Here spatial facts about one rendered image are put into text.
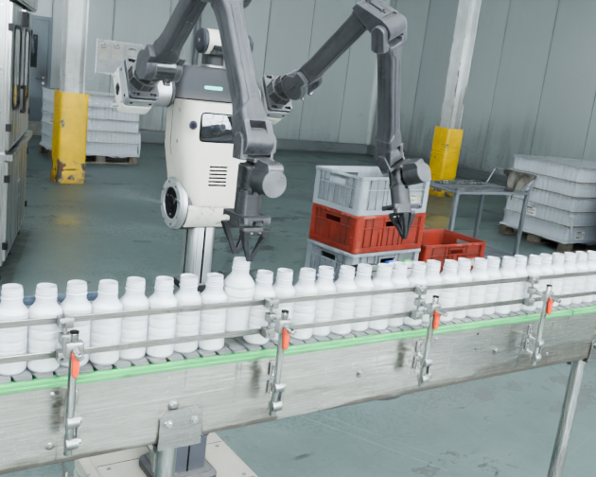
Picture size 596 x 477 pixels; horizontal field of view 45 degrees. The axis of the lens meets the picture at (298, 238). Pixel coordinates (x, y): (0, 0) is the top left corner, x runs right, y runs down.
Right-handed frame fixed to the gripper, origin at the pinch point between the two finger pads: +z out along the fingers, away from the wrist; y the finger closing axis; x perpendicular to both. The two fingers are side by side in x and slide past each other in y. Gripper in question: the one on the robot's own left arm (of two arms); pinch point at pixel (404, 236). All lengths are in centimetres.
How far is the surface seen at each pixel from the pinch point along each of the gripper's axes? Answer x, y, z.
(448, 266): -18.5, -2.0, 10.0
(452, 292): -17.9, -0.9, 17.2
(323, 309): -16.6, -43.2, 17.9
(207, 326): -16, -74, 19
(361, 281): -17.5, -31.5, 12.2
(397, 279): -17.5, -19.7, 12.5
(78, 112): 690, 125, -220
